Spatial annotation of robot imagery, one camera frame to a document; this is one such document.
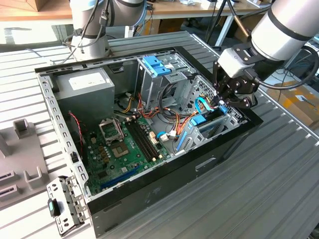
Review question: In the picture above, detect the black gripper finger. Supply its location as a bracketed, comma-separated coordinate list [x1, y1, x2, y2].
[212, 60, 231, 102]
[219, 92, 259, 110]

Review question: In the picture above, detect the coloured disk power wire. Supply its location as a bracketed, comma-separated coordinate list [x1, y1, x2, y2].
[174, 94, 225, 136]

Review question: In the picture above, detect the coloured power wire bundle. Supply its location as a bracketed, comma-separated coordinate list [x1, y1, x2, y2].
[124, 92, 200, 140]

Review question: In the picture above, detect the grey power supply unit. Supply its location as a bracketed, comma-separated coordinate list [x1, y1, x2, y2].
[53, 67, 116, 125]

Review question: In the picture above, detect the metal slot retainer bracket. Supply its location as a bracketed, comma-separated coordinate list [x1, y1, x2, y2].
[46, 175, 89, 237]

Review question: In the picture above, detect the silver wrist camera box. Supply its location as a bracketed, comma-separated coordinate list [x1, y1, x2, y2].
[217, 47, 256, 78]

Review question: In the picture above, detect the black RAM slot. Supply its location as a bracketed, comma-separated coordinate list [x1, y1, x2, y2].
[125, 121, 152, 163]
[128, 120, 155, 162]
[132, 119, 159, 160]
[135, 118, 162, 158]

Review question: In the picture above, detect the red black fan wire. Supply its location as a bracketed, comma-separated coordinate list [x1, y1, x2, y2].
[68, 111, 85, 160]

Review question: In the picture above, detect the CPU socket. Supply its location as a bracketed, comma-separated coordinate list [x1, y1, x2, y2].
[109, 139, 131, 160]

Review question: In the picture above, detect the black cable with brass end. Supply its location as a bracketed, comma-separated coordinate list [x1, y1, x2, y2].
[225, 0, 252, 38]

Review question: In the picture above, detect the green motherboard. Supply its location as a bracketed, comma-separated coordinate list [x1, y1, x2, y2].
[83, 116, 172, 196]

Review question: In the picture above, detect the black open PC case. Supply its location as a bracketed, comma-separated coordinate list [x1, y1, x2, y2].
[34, 46, 264, 239]

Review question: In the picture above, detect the blue plastic cage latch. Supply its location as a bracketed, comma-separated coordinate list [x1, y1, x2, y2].
[143, 56, 172, 77]

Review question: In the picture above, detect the black cable bundle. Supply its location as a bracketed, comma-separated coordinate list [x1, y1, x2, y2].
[159, 83, 190, 118]

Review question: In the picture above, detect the metal socket cover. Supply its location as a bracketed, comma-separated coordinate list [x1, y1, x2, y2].
[98, 118, 125, 144]

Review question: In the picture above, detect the metal disk bay cage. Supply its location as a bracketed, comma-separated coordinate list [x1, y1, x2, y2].
[174, 74, 250, 156]

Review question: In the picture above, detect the black latch with teal tab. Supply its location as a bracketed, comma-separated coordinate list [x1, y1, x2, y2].
[47, 198, 62, 217]

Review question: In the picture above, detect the black stand pole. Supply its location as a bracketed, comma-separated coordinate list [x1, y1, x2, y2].
[206, 0, 229, 48]

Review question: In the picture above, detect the brown cardboard box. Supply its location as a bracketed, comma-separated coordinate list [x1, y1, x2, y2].
[268, 81, 319, 130]

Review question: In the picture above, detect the white connector with thin wires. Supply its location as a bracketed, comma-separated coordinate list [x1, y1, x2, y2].
[159, 133, 180, 144]

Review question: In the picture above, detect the hard disk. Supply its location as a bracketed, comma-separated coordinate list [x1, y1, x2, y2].
[175, 106, 229, 153]

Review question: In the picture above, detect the blue data wire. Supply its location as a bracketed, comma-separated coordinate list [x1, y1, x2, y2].
[156, 96, 225, 140]

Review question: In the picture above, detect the grey parts rack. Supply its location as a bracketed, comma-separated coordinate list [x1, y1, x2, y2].
[0, 119, 50, 210]

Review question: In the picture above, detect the wooden desk with white legs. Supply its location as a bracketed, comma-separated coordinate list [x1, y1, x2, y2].
[147, 0, 272, 48]

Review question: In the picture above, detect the metal drive cage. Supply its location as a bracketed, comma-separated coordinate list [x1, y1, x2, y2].
[136, 53, 197, 113]

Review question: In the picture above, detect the blue expansion slot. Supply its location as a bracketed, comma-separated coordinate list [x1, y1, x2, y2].
[100, 165, 140, 190]

